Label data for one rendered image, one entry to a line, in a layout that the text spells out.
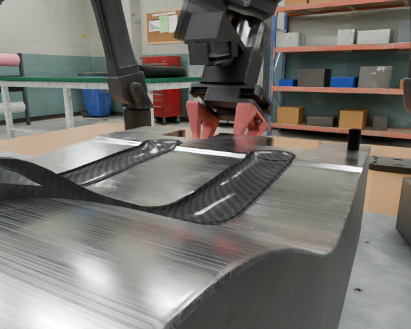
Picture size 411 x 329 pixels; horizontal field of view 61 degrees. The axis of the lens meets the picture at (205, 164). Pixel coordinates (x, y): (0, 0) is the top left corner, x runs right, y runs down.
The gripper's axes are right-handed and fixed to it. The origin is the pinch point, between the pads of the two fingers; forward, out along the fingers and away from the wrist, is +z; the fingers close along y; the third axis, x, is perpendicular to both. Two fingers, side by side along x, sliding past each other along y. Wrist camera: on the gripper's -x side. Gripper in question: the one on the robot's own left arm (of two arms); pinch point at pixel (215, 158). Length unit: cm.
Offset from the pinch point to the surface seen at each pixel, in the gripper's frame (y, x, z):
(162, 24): -418, 420, -348
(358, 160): 18.5, -11.6, 1.4
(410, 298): 23.3, -9.3, 10.4
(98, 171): 0.9, -19.8, 7.2
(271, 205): 15.6, -20.7, 7.3
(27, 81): -371, 188, -105
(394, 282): 22.1, -8.0, 9.6
